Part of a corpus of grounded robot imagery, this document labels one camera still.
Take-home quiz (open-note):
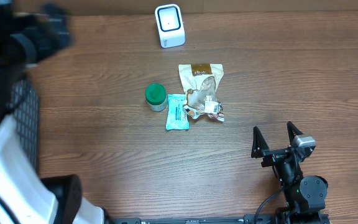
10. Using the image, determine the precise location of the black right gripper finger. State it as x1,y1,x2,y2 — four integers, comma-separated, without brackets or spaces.
287,121,303,146
251,126,269,158

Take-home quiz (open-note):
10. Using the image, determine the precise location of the beige snack pouch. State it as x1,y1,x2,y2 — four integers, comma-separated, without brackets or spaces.
178,63,224,122

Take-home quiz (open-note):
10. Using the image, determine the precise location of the teal wet wipes pack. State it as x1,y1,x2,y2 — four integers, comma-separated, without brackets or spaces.
165,94,190,131

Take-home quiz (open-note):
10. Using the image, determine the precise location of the green lid plastic jar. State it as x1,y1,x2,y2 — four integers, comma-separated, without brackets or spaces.
145,83,167,112

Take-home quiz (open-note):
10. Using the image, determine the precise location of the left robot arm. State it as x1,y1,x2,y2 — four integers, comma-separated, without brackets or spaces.
0,1,111,224

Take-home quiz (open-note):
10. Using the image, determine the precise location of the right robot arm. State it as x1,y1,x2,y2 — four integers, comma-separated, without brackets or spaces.
249,121,330,223

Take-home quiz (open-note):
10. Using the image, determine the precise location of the white barcode scanner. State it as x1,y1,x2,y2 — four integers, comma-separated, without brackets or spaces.
155,4,186,49

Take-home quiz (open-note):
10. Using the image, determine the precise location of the grey plastic mesh basket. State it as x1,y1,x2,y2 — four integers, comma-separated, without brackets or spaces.
8,79,40,174

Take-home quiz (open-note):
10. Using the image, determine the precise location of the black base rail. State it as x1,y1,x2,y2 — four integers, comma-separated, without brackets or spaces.
106,214,331,224

